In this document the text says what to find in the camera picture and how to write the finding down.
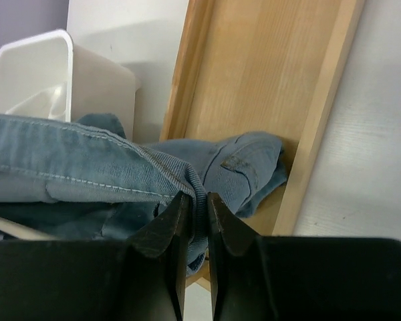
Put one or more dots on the beige hanger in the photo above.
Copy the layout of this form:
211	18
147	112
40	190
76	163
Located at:
22	232

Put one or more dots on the white plastic basket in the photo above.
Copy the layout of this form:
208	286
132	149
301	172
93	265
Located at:
49	76

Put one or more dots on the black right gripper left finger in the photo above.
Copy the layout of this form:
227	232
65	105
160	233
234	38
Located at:
142	278

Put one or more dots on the blue denim garment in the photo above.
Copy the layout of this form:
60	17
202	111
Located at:
86	180

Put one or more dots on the wooden clothes rack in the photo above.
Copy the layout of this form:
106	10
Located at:
273	66

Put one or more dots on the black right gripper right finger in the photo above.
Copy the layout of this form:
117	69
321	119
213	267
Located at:
255	277

